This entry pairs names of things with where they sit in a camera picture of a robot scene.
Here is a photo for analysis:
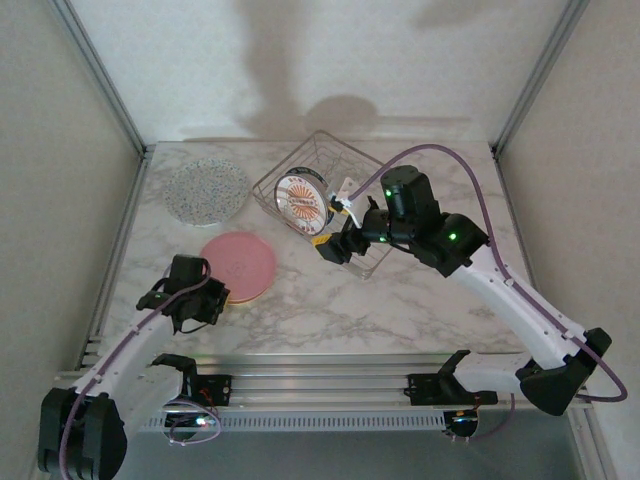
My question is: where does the metal wire dish rack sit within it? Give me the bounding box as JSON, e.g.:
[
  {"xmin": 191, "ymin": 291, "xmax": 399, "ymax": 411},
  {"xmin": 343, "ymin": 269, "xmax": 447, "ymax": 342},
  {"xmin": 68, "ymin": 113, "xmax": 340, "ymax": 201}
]
[{"xmin": 251, "ymin": 129, "xmax": 395, "ymax": 282}]

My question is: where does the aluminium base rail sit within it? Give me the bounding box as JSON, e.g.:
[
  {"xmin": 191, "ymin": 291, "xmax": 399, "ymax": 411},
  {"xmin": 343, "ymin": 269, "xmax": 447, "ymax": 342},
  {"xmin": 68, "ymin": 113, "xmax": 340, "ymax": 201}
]
[{"xmin": 52, "ymin": 352, "xmax": 594, "ymax": 416}]

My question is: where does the aluminium right frame post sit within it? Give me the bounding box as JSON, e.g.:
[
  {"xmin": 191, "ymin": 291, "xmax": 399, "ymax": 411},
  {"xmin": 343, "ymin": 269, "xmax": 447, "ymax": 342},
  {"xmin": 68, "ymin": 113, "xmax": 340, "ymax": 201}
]
[{"xmin": 491, "ymin": 0, "xmax": 592, "ymax": 160}]

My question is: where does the aluminium left frame post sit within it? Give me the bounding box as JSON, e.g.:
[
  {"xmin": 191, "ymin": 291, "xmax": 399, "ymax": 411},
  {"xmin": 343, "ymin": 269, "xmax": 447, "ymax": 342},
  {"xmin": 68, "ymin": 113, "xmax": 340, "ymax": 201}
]
[{"xmin": 47, "ymin": 0, "xmax": 157, "ymax": 157}]

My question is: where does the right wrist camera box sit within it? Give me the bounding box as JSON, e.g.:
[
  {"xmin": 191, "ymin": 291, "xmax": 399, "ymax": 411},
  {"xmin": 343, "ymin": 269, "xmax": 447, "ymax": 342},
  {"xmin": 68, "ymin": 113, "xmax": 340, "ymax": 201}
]
[{"xmin": 327, "ymin": 177, "xmax": 362, "ymax": 227}]

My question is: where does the orange plate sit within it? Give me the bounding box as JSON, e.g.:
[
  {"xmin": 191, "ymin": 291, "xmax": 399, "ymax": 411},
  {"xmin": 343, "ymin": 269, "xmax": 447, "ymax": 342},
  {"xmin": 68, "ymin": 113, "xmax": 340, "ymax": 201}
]
[{"xmin": 227, "ymin": 279, "xmax": 274, "ymax": 308}]

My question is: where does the right controller board with LED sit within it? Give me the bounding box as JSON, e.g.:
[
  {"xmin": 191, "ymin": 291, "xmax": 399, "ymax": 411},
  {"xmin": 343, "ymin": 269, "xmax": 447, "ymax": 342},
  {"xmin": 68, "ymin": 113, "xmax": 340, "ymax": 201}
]
[{"xmin": 442, "ymin": 408, "xmax": 482, "ymax": 441}]

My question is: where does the aluminium left table side rail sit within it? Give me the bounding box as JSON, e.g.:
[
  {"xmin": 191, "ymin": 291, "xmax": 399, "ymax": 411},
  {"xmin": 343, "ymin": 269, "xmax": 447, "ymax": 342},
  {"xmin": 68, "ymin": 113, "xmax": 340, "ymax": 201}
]
[{"xmin": 79, "ymin": 147, "xmax": 154, "ymax": 361}]

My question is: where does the aluminium table side rail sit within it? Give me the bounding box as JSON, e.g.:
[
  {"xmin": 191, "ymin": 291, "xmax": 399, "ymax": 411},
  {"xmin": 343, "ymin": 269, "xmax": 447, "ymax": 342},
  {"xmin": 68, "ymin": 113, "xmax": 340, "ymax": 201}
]
[
  {"xmin": 492, "ymin": 149, "xmax": 532, "ymax": 266},
  {"xmin": 79, "ymin": 147, "xmax": 154, "ymax": 361}
]

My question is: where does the aluminium frame post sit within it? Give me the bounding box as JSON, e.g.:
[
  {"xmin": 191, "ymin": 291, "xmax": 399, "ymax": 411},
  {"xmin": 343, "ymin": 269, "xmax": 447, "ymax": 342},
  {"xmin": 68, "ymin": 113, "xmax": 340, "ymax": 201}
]
[
  {"xmin": 491, "ymin": 0, "xmax": 592, "ymax": 160},
  {"xmin": 47, "ymin": 0, "xmax": 157, "ymax": 157}
]

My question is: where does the controller board with led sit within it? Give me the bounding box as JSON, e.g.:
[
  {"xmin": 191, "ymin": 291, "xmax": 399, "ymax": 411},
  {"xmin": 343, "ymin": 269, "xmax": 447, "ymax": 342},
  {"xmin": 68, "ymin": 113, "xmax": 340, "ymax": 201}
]
[
  {"xmin": 442, "ymin": 408, "xmax": 482, "ymax": 441},
  {"xmin": 163, "ymin": 410, "xmax": 217, "ymax": 442}
]

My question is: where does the grey slotted cable duct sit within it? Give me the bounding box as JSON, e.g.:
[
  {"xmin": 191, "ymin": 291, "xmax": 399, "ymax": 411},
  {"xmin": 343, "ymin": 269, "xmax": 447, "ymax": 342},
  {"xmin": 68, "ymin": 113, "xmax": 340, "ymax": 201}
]
[{"xmin": 138, "ymin": 411, "xmax": 447, "ymax": 434}]

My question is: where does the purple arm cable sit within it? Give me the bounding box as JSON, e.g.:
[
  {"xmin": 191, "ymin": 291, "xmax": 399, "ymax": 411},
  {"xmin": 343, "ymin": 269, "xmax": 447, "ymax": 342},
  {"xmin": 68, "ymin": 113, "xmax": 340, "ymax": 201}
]
[
  {"xmin": 348, "ymin": 143, "xmax": 629, "ymax": 442},
  {"xmin": 58, "ymin": 257, "xmax": 222, "ymax": 479}
]

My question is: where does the left controller board with LED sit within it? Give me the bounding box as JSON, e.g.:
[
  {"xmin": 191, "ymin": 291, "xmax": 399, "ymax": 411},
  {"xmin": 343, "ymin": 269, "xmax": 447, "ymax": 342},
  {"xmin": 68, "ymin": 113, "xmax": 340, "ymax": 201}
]
[{"xmin": 163, "ymin": 410, "xmax": 217, "ymax": 442}]

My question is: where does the pink plate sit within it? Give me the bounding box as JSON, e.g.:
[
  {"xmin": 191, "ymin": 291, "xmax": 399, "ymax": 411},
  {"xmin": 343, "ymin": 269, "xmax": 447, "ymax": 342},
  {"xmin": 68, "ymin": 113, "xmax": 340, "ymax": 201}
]
[{"xmin": 199, "ymin": 230, "xmax": 278, "ymax": 304}]

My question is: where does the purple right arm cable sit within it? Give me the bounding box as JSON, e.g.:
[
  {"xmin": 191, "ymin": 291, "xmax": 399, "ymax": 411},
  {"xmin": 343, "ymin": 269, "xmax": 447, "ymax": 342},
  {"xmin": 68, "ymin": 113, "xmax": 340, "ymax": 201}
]
[{"xmin": 348, "ymin": 143, "xmax": 629, "ymax": 442}]

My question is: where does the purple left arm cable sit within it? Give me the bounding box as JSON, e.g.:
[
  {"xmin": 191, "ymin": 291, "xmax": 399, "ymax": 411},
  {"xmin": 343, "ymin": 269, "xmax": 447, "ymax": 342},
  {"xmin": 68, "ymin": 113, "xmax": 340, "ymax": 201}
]
[{"xmin": 58, "ymin": 257, "xmax": 222, "ymax": 479}]

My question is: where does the sunburst print plate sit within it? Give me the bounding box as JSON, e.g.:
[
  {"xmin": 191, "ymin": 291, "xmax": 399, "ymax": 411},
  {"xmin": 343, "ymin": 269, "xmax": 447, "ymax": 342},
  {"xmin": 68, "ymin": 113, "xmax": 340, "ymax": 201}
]
[{"xmin": 273, "ymin": 167, "xmax": 334, "ymax": 236}]

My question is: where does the aluminium right table side rail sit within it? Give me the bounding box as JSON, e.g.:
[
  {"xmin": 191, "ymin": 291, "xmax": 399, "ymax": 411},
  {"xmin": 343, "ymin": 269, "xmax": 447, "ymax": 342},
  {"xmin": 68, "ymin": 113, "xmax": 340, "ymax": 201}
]
[{"xmin": 492, "ymin": 149, "xmax": 532, "ymax": 266}]

